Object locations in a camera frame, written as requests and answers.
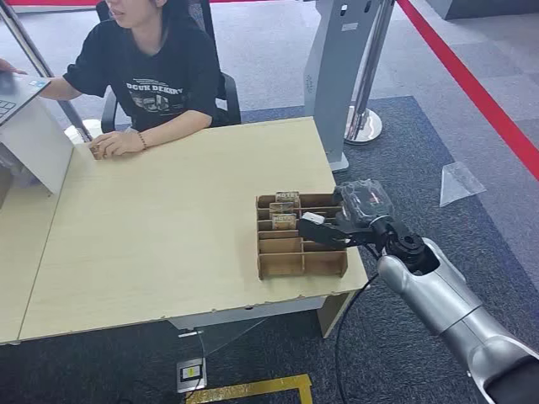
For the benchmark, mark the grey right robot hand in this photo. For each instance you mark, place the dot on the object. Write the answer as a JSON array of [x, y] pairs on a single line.
[[362, 206]]

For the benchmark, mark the person's left hand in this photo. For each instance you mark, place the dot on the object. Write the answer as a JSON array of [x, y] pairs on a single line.
[[115, 144]]

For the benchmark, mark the person's right hand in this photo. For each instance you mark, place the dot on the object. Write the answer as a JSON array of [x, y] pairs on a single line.
[[8, 67]]

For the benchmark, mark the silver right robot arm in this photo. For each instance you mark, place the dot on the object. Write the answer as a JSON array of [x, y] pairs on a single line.
[[442, 301]]

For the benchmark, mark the person's left forearm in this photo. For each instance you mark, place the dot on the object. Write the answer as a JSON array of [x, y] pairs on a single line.
[[177, 127]]

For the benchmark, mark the person's right forearm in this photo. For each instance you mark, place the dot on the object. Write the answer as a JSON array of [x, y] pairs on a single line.
[[59, 89]]

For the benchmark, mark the white card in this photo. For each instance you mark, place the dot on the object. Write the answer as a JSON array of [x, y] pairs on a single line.
[[313, 218]]

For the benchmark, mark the person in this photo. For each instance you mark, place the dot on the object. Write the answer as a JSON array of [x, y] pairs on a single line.
[[160, 72]]

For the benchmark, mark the wooden card organizer box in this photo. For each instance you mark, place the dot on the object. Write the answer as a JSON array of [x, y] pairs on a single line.
[[291, 251]]

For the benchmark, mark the silver laptop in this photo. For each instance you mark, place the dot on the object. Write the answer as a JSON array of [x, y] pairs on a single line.
[[19, 95]]

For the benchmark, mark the wooden desk leg panel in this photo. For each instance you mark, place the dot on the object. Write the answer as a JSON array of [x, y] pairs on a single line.
[[334, 315]]

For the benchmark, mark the clear plastic sheet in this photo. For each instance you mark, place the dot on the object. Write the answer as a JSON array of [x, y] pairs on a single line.
[[459, 184]]

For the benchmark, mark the grey kiosk stand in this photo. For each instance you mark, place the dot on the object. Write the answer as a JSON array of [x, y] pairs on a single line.
[[332, 78]]

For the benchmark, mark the black office chair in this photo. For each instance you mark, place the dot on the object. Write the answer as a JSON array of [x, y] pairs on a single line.
[[227, 95]]

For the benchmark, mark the red barrier belt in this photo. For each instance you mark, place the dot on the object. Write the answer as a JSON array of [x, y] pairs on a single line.
[[475, 89]]

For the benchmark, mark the yellow floor tape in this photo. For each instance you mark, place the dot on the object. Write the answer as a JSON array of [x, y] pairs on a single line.
[[252, 389]]

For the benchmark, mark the silver floor socket box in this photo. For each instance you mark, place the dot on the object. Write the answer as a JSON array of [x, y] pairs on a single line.
[[192, 374]]

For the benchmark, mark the chrome stanchion post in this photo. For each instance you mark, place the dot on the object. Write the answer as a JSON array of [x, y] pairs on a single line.
[[42, 67], [366, 83]]

